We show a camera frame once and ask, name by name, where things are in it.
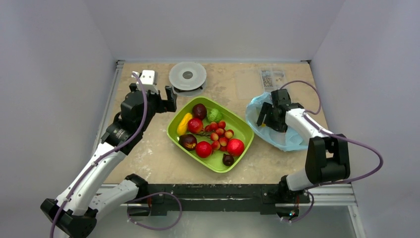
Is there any light blue plastic bag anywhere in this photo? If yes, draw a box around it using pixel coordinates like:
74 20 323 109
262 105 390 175
245 92 308 152

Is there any red fake peach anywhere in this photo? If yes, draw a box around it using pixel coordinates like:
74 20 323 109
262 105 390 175
187 118 204 134

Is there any dark red yellow fake fruit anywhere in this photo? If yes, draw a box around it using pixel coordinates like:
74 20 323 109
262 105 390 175
178 134 198 151

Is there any red fake apple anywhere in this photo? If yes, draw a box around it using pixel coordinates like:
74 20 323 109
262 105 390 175
226 138 245 157

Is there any red fake pomegranate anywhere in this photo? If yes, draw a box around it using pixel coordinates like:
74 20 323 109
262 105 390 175
195 141 213 158

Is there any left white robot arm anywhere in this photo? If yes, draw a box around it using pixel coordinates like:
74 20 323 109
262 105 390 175
41 83 177 238

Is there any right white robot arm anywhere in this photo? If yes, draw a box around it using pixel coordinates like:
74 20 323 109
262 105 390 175
256 89 350 202

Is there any dark red fake mango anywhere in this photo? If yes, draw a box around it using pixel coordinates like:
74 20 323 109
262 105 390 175
192 103 207 120

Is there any yellow fake corn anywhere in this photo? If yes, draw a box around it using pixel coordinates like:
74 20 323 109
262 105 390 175
176 113 193 136

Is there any green fake cabbage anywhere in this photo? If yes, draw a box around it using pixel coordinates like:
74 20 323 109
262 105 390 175
207 108 223 123

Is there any red fake cherry bunch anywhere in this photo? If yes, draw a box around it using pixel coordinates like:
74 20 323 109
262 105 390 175
198 120 234 152

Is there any dark brown fake fig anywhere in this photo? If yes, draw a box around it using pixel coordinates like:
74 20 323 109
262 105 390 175
222 154 235 167

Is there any white filament spool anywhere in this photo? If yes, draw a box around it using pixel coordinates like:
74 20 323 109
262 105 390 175
169 62 207 97

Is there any clear screw organizer box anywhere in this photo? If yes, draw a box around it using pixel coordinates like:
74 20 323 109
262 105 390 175
234 66 287 100

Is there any green plastic tray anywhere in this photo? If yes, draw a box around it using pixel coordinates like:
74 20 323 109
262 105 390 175
167 97 254 173

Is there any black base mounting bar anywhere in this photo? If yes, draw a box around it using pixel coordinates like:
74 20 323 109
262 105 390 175
126 182 311 217

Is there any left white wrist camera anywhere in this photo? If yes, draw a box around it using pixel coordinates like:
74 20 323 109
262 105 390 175
140 70 159 94

